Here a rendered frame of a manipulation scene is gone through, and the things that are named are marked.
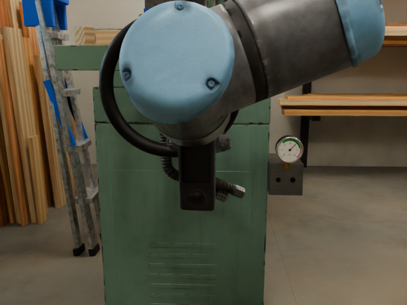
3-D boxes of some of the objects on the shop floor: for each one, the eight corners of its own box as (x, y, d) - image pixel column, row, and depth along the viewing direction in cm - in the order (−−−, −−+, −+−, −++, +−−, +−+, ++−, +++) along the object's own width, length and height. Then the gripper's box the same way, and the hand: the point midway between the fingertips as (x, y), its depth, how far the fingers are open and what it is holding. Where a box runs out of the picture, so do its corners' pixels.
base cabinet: (105, 367, 115) (90, 123, 99) (145, 268, 171) (139, 102, 156) (262, 374, 112) (271, 124, 97) (250, 270, 169) (254, 103, 154)
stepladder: (64, 259, 181) (10, -15, 156) (81, 236, 206) (36, -3, 181) (99, 255, 181) (50, -20, 156) (111, 232, 206) (71, -8, 181)
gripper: (231, 67, 47) (231, 111, 68) (154, 68, 47) (177, 112, 68) (231, 139, 45) (231, 161, 66) (152, 140, 46) (177, 162, 67)
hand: (203, 152), depth 66 cm, fingers closed
